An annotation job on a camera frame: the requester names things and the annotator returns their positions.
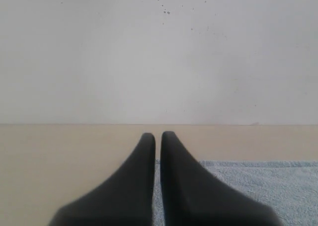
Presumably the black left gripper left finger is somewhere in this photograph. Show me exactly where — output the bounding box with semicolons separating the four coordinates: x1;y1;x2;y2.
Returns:
49;133;156;226

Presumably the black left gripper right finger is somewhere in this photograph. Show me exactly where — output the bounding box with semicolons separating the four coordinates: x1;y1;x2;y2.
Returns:
160;131;282;226

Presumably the light blue fluffy towel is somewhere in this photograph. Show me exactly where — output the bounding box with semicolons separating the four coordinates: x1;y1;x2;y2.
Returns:
152;158;318;226

